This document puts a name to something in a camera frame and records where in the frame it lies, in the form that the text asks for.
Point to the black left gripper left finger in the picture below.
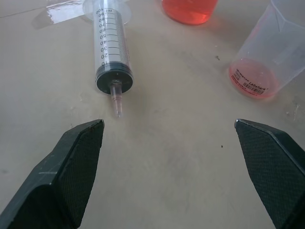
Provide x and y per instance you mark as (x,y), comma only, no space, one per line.
(59,181)

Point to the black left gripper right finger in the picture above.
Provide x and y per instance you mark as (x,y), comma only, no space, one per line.
(274,171)

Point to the small clear measuring cup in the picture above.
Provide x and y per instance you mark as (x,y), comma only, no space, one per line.
(267,57)

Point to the clear plastic syringe black plunger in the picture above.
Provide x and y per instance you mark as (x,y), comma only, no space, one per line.
(112,45)

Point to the container of red liquid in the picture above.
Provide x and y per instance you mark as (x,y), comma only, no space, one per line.
(189,10)

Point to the clear adhesive tape strip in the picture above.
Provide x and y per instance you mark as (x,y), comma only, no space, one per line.
(59,12)

